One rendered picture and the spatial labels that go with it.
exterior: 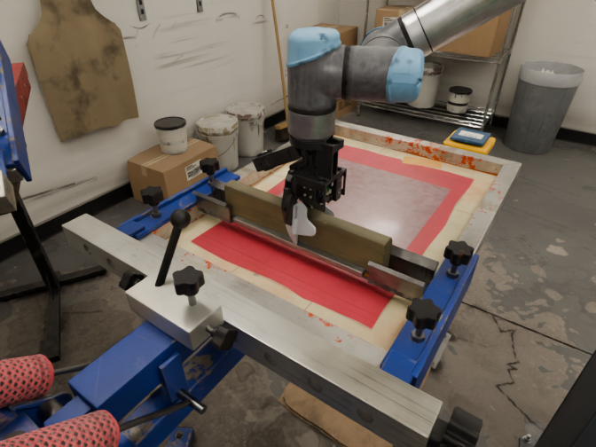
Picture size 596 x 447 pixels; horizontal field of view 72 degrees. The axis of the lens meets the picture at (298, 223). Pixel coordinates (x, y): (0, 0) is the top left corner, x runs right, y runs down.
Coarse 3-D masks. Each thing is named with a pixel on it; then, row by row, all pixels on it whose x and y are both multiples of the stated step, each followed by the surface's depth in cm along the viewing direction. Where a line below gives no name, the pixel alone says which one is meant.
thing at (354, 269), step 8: (240, 224) 84; (248, 224) 82; (256, 224) 82; (264, 232) 80; (272, 232) 80; (280, 240) 79; (288, 240) 78; (296, 248) 77; (304, 248) 76; (312, 248) 76; (320, 256) 74; (328, 256) 74; (336, 264) 73; (344, 264) 72; (352, 264) 72; (352, 272) 71; (360, 272) 70
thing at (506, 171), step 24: (336, 120) 132; (288, 144) 116; (384, 144) 122; (408, 144) 118; (432, 144) 116; (480, 168) 109; (504, 168) 104; (504, 192) 94; (192, 216) 89; (480, 216) 85; (144, 240) 79; (480, 240) 79; (192, 264) 73; (240, 288) 68; (288, 312) 63; (336, 336) 59
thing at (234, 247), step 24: (360, 168) 112; (384, 168) 112; (360, 192) 101; (336, 216) 92; (192, 240) 84; (216, 240) 84; (240, 240) 84; (264, 240) 84; (240, 264) 78; (264, 264) 78
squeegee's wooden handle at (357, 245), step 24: (240, 192) 81; (264, 192) 80; (240, 216) 84; (264, 216) 80; (312, 216) 73; (312, 240) 75; (336, 240) 72; (360, 240) 69; (384, 240) 67; (360, 264) 71; (384, 264) 69
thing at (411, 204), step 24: (408, 168) 112; (384, 192) 101; (408, 192) 101; (432, 192) 101; (456, 192) 101; (360, 216) 92; (384, 216) 92; (408, 216) 92; (432, 216) 92; (408, 240) 84; (432, 240) 84; (288, 264) 78; (312, 264) 78; (312, 288) 73; (336, 288) 73; (360, 288) 73; (360, 312) 68
